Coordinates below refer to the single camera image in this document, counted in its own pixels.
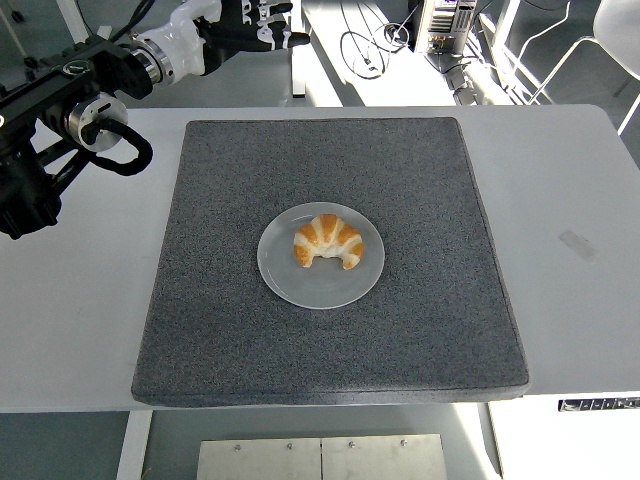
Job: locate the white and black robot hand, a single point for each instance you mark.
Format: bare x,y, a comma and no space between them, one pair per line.
185,40

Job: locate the golden croissant bread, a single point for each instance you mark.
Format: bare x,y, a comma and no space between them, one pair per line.
327,237

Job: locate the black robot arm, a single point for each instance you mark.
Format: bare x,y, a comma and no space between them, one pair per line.
30,100

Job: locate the round light grey plate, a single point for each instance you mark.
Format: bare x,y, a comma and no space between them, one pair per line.
320,287

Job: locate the grey metal plate with screws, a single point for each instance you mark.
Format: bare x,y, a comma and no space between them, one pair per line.
260,462
385,460

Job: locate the white computer tower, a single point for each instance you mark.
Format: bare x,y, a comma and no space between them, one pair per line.
442,25

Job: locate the grey speckled square mat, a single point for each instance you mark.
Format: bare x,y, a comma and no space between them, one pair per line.
325,350

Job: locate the white table leg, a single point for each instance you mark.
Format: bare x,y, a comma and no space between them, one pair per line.
492,450
132,450

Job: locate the white chair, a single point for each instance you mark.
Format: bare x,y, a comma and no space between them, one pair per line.
617,35

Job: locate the piece of clear tape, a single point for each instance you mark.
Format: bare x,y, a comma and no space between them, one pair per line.
577,245

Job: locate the black table control panel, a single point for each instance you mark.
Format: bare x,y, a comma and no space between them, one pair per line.
600,404

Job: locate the white metal frame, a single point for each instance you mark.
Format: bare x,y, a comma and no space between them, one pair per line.
505,45

